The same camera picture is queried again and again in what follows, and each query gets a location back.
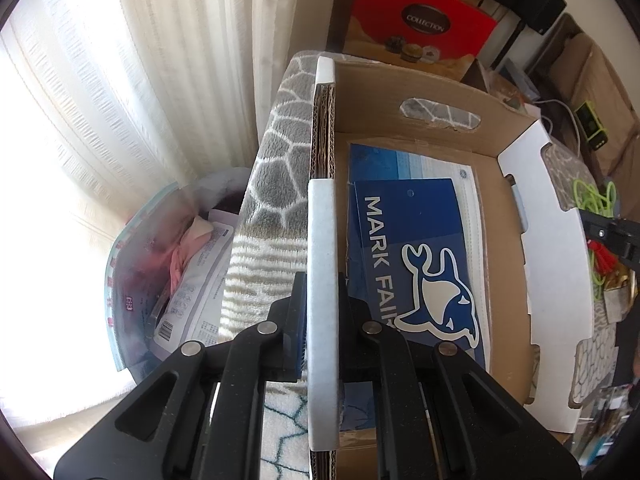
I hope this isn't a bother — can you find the red cable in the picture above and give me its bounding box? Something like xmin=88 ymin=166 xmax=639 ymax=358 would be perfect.
xmin=587 ymin=240 xmax=621 ymax=276

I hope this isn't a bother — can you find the green black portable radio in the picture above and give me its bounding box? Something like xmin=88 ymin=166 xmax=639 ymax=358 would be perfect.
xmin=574 ymin=101 xmax=608 ymax=148

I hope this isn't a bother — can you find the white curtain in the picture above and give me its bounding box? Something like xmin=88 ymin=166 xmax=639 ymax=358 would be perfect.
xmin=0 ymin=0 xmax=341 ymax=421

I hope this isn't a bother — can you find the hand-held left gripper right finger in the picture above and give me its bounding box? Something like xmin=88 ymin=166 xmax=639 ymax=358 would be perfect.
xmin=339 ymin=272 xmax=583 ymax=480

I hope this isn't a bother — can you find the pink cloth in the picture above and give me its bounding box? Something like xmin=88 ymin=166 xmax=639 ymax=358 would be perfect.
xmin=170 ymin=217 xmax=221 ymax=296

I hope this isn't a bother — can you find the grey white patterned blanket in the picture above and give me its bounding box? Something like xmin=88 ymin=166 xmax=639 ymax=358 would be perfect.
xmin=210 ymin=50 xmax=623 ymax=480

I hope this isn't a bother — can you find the red Collection gift box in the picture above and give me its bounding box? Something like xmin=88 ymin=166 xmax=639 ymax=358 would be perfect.
xmin=345 ymin=0 xmax=498 ymax=81

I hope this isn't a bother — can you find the plastic bag with papers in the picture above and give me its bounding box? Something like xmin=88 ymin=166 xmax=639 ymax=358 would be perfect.
xmin=105 ymin=170 xmax=251 ymax=376

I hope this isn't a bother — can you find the white printed paper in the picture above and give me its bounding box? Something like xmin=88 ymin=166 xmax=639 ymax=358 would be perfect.
xmin=155 ymin=225 xmax=236 ymax=356

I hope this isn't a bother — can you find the brown sofa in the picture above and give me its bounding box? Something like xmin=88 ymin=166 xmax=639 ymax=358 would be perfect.
xmin=550 ymin=15 xmax=640 ymax=186

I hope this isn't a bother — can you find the blue card with whale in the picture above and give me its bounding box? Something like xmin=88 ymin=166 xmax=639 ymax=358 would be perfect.
xmin=340 ymin=178 xmax=488 ymax=431

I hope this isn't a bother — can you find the white charging cable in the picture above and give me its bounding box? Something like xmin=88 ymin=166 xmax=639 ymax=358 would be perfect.
xmin=530 ymin=100 xmax=581 ymax=156

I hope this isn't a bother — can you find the white cardboard tray box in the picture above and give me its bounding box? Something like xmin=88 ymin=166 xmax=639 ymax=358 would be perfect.
xmin=307 ymin=50 xmax=596 ymax=480

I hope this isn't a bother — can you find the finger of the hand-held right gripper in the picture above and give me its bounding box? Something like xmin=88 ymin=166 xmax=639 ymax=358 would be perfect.
xmin=580 ymin=210 xmax=640 ymax=263

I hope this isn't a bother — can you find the neon green cable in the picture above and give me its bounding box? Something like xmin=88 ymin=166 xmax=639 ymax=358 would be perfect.
xmin=572 ymin=177 xmax=621 ymax=301

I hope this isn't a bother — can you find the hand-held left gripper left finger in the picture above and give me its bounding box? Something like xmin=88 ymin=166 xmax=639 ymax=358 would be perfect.
xmin=52 ymin=272 xmax=311 ymax=480

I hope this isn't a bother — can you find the blue white face mask pack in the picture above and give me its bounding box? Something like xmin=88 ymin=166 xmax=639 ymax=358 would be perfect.
xmin=348 ymin=142 xmax=488 ymax=311

